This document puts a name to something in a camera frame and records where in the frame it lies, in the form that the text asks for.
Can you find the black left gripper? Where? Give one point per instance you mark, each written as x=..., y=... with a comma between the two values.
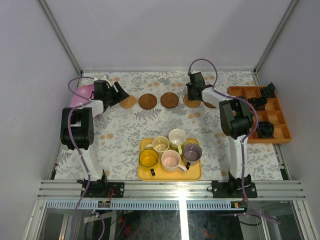
x=116, y=91

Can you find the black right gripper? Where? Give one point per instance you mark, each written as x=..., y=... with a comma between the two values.
x=189, y=87

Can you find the woven rattan coaster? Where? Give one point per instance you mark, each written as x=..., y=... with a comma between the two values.
x=191, y=103
x=128, y=103

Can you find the brown wooden coaster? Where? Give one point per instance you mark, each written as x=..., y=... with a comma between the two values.
x=209, y=105
x=169, y=100
x=147, y=101

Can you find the white mug green handle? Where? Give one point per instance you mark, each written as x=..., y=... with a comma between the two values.
x=177, y=138

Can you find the purple grey mug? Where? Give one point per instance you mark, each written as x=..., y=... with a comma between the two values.
x=191, y=154

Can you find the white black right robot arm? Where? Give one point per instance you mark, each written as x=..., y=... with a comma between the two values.
x=235, y=119

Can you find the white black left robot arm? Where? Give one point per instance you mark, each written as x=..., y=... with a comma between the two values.
x=77, y=122

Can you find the pink folded cartoon cloth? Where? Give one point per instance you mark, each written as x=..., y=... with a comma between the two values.
x=83, y=97

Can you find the cream beige mug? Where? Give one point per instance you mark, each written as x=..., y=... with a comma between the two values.
x=160, y=144

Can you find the black rolled fabric bundle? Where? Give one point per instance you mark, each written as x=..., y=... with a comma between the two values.
x=258, y=103
x=265, y=130
x=268, y=91

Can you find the yellow glass mug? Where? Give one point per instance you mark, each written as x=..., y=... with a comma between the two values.
x=149, y=161

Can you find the pink ceramic mug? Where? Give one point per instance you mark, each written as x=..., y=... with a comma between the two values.
x=171, y=162

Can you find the orange compartment organizer box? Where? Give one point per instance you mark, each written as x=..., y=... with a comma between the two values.
x=272, y=112

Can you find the yellow plastic tray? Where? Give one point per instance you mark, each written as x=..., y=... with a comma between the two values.
x=193, y=174

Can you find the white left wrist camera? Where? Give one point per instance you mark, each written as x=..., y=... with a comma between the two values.
x=106, y=81

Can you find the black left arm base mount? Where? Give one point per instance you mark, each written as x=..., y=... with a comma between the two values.
x=102, y=188

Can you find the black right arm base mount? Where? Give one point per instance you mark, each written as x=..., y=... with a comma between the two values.
x=233, y=188

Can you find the aluminium front frame rail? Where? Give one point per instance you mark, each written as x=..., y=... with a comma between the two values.
x=268, y=190

